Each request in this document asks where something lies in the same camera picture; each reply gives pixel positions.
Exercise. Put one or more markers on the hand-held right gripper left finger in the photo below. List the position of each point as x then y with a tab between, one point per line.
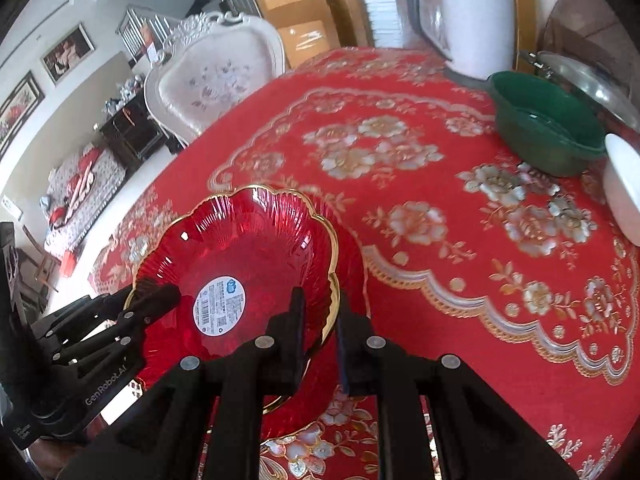
298	325

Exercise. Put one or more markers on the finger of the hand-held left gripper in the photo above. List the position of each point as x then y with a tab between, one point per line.
110	347
150	302

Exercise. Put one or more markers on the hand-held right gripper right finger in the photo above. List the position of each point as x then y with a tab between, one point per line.
344	340

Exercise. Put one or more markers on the red glass plate gold rim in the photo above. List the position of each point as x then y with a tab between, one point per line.
240	250

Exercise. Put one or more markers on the green plastic bowl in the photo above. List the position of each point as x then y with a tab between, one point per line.
545	130

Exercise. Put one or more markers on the sofa with red-white cover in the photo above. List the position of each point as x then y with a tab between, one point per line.
85	195

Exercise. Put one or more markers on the red floral tablecloth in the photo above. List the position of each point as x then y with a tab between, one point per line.
425	220

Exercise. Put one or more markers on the dark wooden cabinet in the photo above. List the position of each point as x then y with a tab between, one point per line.
131	135

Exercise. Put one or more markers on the porcelain tea set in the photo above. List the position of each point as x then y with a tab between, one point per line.
122	92

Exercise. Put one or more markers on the large framed picture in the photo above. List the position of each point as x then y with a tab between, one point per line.
17	112

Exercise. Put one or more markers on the white carved chair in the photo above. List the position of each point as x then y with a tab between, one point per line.
215	75

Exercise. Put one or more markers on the small framed picture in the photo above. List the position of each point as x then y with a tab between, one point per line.
66	55

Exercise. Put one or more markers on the metal stair railing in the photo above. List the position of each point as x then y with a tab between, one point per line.
142	35

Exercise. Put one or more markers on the white bowl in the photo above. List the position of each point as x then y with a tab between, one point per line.
625	190

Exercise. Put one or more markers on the wooden door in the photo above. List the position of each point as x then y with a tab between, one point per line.
295	5

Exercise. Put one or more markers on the white window blinds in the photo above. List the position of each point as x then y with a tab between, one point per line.
382	0

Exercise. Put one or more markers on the white electric kettle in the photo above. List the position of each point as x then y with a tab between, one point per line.
475	10

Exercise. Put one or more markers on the glass pot lid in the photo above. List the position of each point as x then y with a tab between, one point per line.
590	77

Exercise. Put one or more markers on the round wooden folding tabletop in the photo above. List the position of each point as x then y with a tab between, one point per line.
595	15

